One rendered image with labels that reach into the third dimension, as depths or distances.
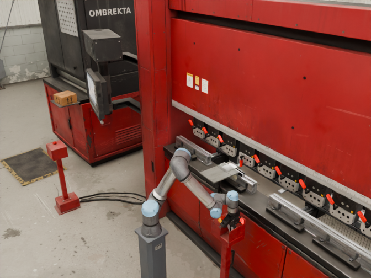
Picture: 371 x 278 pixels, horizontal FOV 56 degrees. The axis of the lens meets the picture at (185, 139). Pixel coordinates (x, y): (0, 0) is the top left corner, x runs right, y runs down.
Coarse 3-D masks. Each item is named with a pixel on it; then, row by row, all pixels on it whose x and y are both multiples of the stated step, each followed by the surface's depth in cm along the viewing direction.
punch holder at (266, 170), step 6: (264, 156) 249; (264, 162) 251; (270, 162) 246; (276, 162) 243; (258, 168) 257; (264, 168) 252; (270, 168) 248; (264, 174) 254; (270, 174) 249; (276, 174) 249
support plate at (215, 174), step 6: (210, 168) 287; (216, 168) 287; (204, 174) 278; (210, 174) 278; (216, 174) 278; (222, 174) 278; (228, 174) 278; (234, 174) 279; (210, 180) 271; (216, 180) 270
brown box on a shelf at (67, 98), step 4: (60, 92) 430; (64, 92) 430; (68, 92) 429; (72, 92) 428; (56, 96) 420; (60, 96) 416; (64, 96) 417; (68, 96) 419; (72, 96) 422; (76, 96) 426; (52, 100) 435; (56, 100) 423; (60, 100) 416; (64, 100) 416; (68, 100) 420; (72, 100) 424; (76, 100) 428; (56, 104) 422; (60, 104) 420; (64, 104) 417; (68, 104) 422; (72, 104) 423
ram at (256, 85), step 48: (192, 48) 286; (240, 48) 242; (288, 48) 209; (336, 48) 189; (192, 96) 304; (240, 96) 254; (288, 96) 218; (336, 96) 191; (288, 144) 228; (336, 144) 199
